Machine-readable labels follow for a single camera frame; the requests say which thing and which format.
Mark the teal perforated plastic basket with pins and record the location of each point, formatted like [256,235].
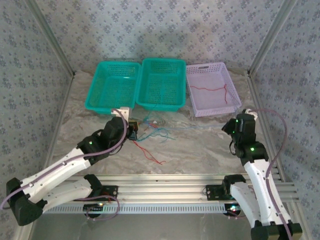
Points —
[160,75]
[110,85]

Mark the aluminium corner post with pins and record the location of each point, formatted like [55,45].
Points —
[273,37]
[50,37]

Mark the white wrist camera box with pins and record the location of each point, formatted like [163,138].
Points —
[125,112]
[252,113]

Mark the small circuit board with LEDs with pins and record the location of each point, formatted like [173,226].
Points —
[93,207]
[233,209]

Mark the lavender perforated plastic basket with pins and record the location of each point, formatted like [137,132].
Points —
[212,87]

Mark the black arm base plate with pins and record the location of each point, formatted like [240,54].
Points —
[215,192]
[111,192]

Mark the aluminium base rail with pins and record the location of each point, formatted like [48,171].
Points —
[160,186]

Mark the aluminium side rail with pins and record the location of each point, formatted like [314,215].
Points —
[266,125]
[57,127]

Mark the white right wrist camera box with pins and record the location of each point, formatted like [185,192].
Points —
[252,113]

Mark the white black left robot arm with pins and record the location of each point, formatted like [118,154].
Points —
[57,166]

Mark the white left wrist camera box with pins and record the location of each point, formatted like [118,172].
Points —
[125,112]

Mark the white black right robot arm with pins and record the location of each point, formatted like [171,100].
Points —
[260,185]

